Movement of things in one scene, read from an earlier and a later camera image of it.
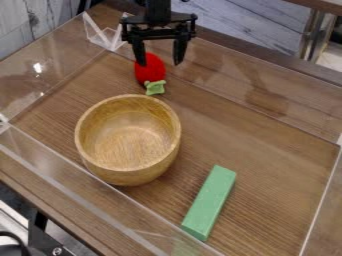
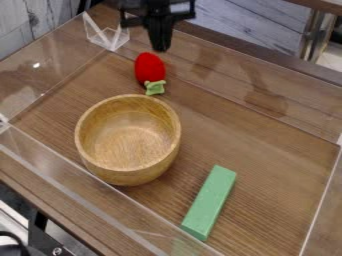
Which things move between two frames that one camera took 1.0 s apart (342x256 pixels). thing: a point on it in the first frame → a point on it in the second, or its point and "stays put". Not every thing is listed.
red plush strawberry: [151, 73] stays put
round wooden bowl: [127, 136] stays put
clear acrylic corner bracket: [107, 38] stays put
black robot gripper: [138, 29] → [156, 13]
